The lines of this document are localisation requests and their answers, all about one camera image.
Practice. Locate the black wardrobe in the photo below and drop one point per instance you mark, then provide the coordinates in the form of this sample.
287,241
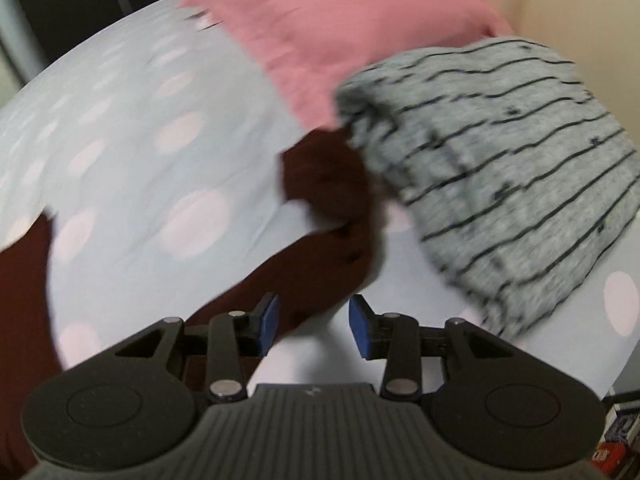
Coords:
75,0

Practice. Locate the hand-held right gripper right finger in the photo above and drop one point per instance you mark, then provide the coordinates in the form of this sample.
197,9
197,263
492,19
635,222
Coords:
357,325

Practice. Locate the polka dot bed sheet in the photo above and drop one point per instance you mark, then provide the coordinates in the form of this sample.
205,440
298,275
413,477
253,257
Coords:
125,160

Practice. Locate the pink pillow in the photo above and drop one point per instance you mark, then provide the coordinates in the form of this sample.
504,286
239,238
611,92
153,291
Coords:
325,25

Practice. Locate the small red box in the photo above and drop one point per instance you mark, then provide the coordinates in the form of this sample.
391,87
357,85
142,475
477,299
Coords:
607,457

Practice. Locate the grey striped garment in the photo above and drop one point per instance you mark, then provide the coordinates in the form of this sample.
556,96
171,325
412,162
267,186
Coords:
500,160

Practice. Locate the dark maroon pants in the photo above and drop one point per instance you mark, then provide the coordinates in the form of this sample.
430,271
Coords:
325,185

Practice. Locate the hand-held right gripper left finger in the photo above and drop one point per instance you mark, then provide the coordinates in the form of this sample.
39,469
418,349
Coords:
270,322

